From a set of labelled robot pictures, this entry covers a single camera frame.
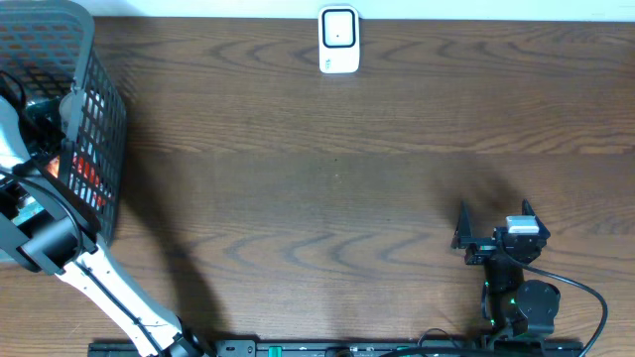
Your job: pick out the grey plastic basket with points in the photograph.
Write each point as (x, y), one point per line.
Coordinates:
(51, 71)

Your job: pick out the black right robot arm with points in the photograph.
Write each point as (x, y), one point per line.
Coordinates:
(517, 308)

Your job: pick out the white barcode scanner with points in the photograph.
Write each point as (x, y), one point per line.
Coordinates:
(338, 39)

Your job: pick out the red white package in basket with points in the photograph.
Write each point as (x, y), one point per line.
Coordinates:
(86, 183)

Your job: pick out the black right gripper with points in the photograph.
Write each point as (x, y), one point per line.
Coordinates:
(483, 248)

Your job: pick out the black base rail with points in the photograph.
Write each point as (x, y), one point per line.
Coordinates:
(436, 346)

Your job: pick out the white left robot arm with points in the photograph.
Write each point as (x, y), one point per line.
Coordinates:
(47, 227)

